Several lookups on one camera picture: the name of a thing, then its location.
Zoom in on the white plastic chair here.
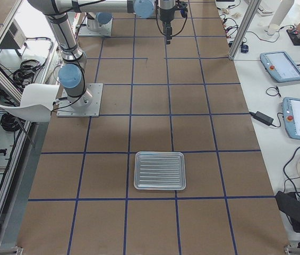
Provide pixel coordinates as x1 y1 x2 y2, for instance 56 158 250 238
0 83 59 123

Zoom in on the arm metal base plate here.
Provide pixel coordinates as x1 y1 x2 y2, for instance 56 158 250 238
78 19 113 37
56 83 103 117

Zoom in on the white cylinder stand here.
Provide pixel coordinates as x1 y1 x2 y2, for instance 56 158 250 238
266 0 294 36

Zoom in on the upper blue teach pendant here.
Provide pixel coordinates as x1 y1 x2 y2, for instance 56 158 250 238
260 51 300 83

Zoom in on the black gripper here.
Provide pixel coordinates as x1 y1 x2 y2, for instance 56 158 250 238
157 0 187 45

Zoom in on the aluminium frame post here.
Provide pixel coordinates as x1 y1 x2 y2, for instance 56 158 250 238
228 0 261 61

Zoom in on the black power adapter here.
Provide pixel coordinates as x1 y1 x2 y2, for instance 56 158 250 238
255 111 273 126

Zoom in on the black bag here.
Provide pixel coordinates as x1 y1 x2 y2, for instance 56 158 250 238
275 191 300 223

